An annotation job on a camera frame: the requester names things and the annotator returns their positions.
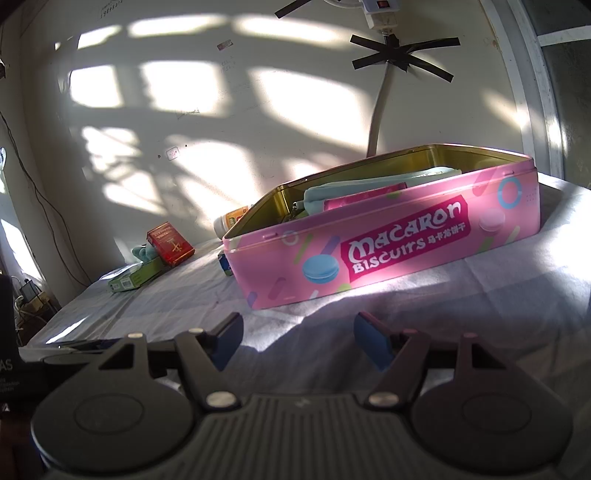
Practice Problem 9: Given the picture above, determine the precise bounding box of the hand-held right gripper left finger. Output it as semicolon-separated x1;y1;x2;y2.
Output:
97;311;245;412

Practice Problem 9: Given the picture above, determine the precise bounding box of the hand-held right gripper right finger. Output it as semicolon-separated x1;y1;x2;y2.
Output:
353;311;509;412

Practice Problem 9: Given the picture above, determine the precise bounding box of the pink biscuit tin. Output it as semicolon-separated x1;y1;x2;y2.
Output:
222;144;542;310

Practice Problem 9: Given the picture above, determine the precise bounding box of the red cardboard box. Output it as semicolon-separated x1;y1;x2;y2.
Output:
146;222;196;268

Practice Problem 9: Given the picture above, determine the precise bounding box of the orange label white bottle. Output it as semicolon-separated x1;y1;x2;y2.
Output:
213;205;256;241

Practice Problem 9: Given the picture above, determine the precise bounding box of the magenta wallet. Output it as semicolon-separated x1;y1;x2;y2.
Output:
323;182;408;213

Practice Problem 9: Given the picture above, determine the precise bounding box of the pale teal fabric pouch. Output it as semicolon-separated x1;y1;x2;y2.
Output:
302;165;463;217

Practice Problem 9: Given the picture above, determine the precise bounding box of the teal plush toy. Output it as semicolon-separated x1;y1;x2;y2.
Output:
130;244;163;268

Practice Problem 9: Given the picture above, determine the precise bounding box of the black tape cross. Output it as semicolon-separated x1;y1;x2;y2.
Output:
349;33;462;84
274;0;325;20

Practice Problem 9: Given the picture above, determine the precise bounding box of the white power strip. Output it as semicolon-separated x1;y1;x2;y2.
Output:
359;0;404;32

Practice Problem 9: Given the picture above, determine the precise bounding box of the thin black wall cable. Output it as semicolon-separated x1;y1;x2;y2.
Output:
0;110;94;285

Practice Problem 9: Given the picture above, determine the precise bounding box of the white cable conduit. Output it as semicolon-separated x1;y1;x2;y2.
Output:
366;68;398;158

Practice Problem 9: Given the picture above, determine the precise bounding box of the white window frame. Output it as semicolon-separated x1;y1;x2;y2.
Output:
480;0;591;191

